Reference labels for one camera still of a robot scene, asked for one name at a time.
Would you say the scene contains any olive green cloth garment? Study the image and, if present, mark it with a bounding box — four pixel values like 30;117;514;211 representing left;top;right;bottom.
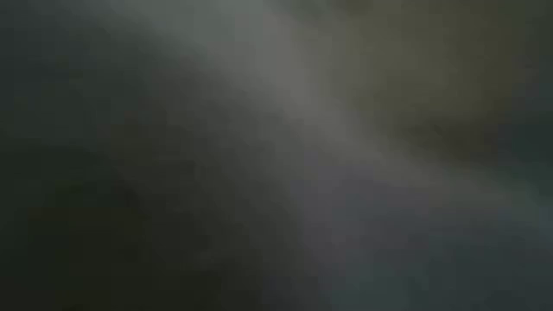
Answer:
332;0;537;143

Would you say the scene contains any grey cloth garment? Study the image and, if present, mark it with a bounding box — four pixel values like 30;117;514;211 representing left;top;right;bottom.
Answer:
0;0;553;311

